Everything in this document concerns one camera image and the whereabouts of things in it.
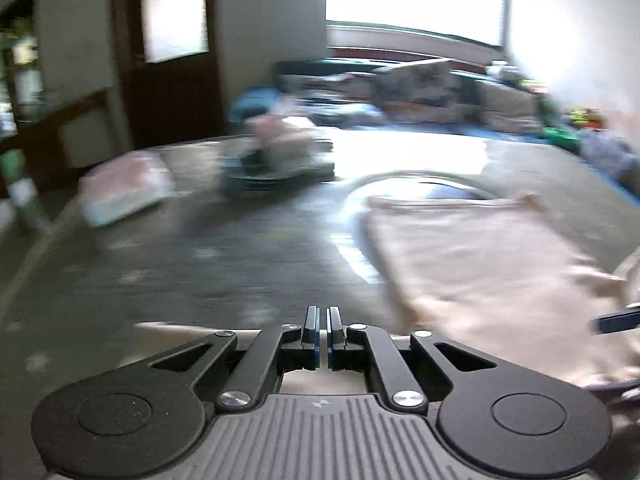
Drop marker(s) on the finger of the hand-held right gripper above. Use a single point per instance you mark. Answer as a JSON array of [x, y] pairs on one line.
[[620, 320]]

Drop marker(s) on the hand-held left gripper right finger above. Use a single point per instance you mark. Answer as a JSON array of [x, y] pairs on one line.
[[331, 348]]

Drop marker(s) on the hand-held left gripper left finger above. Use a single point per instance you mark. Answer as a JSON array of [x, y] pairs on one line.
[[313, 348]]

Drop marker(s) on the beige cloth garment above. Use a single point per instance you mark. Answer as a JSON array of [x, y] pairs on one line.
[[475, 270]]

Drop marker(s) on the green plastic bowl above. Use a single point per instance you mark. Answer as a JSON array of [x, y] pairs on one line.
[[557, 135]]

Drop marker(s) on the white box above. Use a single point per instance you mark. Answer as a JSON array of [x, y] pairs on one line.
[[297, 150]]

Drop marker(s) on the pink tissue pack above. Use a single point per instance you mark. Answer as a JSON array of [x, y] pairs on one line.
[[267, 125]]

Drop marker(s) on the plain beige pillow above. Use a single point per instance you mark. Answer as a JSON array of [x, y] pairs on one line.
[[507, 105]]

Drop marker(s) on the pink and white pack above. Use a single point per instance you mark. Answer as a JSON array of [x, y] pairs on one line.
[[125, 187]]

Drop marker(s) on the butterfly print pillow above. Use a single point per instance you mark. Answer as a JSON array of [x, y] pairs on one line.
[[415, 87], [325, 90]]

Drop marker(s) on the blue sofa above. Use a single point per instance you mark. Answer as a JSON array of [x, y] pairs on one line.
[[310, 67]]

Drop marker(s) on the dark wooden door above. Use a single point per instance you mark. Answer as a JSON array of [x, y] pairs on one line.
[[170, 100]]

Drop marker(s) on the green and white bottle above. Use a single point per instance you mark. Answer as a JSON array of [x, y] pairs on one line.
[[22, 190]]

